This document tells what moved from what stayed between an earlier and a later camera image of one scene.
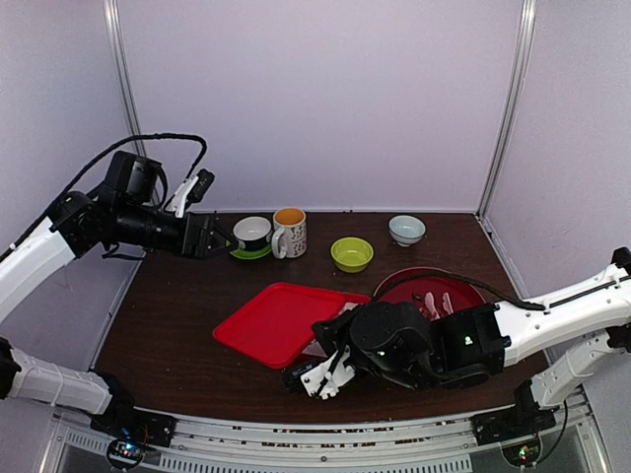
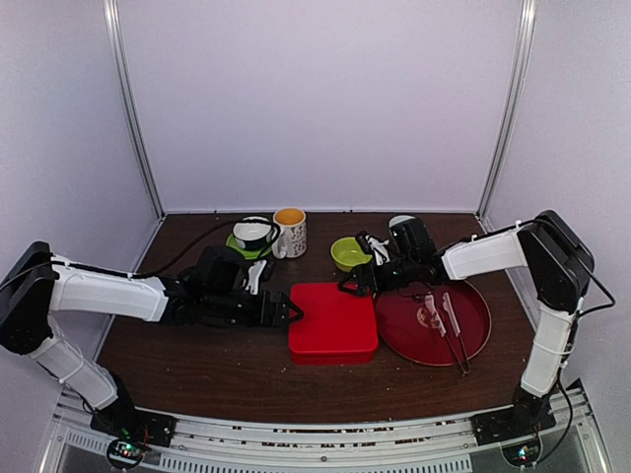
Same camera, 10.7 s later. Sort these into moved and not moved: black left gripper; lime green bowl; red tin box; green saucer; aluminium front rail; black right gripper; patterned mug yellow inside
Moved: black left gripper; black right gripper; red tin box
Not moved: lime green bowl; green saucer; aluminium front rail; patterned mug yellow inside
